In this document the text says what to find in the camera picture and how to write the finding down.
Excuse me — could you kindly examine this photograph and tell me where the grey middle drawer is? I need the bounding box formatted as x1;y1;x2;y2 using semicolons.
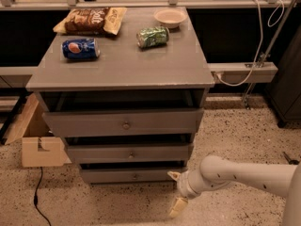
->
67;143;194;164

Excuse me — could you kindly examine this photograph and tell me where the white bowl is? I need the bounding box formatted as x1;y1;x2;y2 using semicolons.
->
154;8;187;29

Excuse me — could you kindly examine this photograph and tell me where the grey bottom drawer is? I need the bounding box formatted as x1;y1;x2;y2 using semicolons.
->
79;167;186;184

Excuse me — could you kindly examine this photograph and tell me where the black tool on floor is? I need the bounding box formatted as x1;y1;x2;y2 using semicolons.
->
282;152;299;165

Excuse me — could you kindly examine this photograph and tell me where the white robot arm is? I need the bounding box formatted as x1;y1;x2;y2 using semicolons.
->
167;155;301;226

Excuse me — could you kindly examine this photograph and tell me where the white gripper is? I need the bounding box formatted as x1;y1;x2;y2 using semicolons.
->
167;169;201;218

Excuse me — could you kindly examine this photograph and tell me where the white hanging cable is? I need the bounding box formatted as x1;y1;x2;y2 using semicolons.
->
214;0;286;88

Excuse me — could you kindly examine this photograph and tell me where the black floor cable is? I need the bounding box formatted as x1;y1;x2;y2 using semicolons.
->
33;167;53;226

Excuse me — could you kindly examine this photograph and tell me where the green soda can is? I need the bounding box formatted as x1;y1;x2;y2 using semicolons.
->
136;26;169;49

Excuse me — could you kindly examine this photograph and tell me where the brown chip bag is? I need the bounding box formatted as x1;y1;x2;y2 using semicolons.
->
53;8;127;36

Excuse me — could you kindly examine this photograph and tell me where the grey top drawer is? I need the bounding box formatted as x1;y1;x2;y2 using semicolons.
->
42;109;203;137

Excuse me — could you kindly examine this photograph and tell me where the grey railing beam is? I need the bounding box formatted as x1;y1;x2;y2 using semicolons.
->
208;62;277;85

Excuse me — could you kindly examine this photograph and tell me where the blue pepsi can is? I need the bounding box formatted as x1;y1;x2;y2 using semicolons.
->
61;39;100;60

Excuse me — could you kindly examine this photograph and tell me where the metal diagonal pole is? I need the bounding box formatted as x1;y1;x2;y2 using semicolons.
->
242;0;301;110

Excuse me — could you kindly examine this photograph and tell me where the grey drawer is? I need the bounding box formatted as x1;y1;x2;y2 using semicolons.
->
42;109;203;137
67;143;194;164
79;167;186;184

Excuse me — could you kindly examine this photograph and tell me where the cardboard box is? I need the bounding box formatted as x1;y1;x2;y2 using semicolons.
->
5;94;71;168

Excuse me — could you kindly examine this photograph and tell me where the grey drawer cabinet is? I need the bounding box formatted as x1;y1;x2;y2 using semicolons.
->
26;8;214;170

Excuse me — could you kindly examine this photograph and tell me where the dark cabinet at right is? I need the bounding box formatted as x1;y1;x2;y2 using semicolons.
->
266;25;301;128

